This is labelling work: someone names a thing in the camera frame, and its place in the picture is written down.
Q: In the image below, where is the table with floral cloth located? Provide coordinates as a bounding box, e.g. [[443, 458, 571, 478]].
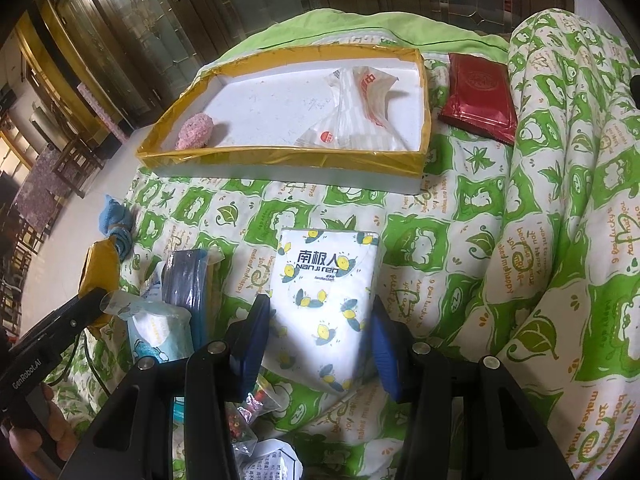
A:
[[10, 142, 66, 231]]

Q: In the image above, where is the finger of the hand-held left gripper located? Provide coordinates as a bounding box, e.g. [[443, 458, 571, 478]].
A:
[[7, 287, 111, 356]]

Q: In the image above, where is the white tissue pack bee print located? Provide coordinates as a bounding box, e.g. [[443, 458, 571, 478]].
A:
[[260, 227, 382, 395]]

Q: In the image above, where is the blue cloth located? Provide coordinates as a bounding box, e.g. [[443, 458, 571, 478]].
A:
[[97, 195, 136, 263]]

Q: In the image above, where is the gold framed low cabinet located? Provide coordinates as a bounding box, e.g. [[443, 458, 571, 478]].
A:
[[15, 25, 126, 133]]

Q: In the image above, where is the white plastic bag red print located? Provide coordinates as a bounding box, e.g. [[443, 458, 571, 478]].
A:
[[295, 65, 416, 153]]

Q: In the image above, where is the white printed paper packet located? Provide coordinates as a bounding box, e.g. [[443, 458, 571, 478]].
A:
[[240, 437, 306, 480]]

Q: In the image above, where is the small white blue packet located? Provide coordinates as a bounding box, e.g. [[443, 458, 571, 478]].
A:
[[139, 260, 168, 306]]

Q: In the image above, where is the yellow packet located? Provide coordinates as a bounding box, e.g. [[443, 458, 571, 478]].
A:
[[77, 240, 121, 333]]

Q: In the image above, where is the clear bag of colourful bits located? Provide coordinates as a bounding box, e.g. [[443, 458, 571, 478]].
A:
[[225, 377, 286, 461]]

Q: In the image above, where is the teal white wipes pack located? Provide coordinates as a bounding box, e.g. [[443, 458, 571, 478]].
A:
[[102, 290, 196, 366]]

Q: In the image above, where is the plain green cloth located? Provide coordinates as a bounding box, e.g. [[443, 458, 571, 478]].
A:
[[212, 7, 511, 68]]

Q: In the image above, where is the dark blue packet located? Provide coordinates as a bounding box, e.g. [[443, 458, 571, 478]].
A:
[[161, 247, 211, 356]]

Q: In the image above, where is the wooden glass door cabinet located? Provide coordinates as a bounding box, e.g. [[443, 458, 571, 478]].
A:
[[30, 0, 321, 126]]

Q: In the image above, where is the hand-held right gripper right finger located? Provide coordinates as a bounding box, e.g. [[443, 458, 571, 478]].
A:
[[369, 294, 576, 480]]

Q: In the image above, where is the folded green printed quilt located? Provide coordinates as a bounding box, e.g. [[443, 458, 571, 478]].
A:
[[495, 7, 640, 480]]

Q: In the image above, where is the red foil packet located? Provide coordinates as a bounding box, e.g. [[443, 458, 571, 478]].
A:
[[437, 51, 518, 147]]

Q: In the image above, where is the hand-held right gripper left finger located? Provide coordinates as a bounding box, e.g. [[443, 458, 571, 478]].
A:
[[62, 294, 273, 480]]

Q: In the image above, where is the black cable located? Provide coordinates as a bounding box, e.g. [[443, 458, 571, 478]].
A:
[[72, 337, 111, 396]]

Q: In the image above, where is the person's left hand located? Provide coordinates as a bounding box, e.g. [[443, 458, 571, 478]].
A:
[[7, 384, 80, 465]]

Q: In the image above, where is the white tray box yellow edge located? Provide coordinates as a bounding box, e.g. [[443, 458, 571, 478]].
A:
[[136, 42, 433, 196]]

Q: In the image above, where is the wooden chair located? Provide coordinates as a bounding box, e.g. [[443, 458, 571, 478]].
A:
[[50, 135, 108, 198]]

